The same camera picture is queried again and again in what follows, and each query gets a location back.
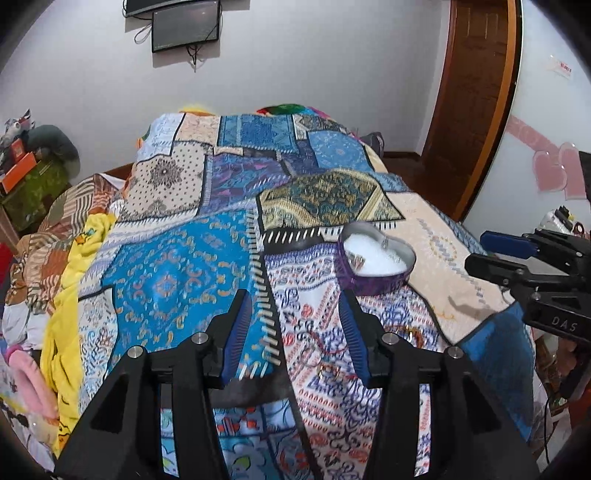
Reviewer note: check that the brown wooden door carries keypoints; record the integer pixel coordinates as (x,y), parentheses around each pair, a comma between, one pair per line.
(471,92)

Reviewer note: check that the small white wall sticker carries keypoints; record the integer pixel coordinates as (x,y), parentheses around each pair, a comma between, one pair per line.
(560,68)

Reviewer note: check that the purple heart-shaped jewelry box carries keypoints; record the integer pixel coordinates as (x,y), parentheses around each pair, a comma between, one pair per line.
(376,272)

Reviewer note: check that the multicoloured round pillow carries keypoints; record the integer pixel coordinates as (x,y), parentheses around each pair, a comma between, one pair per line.
(281,110)

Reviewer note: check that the dark bag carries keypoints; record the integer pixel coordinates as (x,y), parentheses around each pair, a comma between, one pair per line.
(376,143)

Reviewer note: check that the silver jewelry piece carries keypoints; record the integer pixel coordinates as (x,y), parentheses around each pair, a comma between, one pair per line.
(356,262)

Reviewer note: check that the white and yellow toy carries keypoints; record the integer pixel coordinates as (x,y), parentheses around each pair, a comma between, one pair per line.
(551,220)

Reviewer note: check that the orange box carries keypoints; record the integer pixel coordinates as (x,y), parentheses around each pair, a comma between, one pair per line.
(18,173)

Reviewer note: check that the green patterned cloth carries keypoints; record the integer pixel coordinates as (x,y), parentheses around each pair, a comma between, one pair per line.
(32,194)

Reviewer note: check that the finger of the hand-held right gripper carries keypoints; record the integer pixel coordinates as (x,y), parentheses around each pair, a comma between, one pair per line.
(491,268)
(502,244)

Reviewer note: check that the pink heart wall stickers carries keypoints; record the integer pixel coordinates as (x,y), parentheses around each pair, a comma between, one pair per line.
(551,161)

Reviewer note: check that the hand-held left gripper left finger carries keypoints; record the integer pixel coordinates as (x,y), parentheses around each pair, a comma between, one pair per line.
(236,330)

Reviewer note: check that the pink cloth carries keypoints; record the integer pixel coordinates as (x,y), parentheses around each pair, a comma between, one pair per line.
(32,383)

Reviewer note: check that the colourful patchwork blanket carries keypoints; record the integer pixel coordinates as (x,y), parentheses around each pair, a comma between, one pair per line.
(184,258)

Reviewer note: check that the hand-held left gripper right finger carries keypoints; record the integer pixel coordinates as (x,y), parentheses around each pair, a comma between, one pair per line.
(353,330)

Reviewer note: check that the brown striped blanket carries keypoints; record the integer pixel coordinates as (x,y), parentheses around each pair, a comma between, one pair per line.
(51,240)

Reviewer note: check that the yellow blanket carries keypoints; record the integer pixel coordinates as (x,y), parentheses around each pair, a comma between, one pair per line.
(69,332)

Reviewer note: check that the black wall television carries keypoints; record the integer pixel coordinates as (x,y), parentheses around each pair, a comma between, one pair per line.
(152,5)

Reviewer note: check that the black wall monitor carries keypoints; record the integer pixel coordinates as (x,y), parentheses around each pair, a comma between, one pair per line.
(184,25)

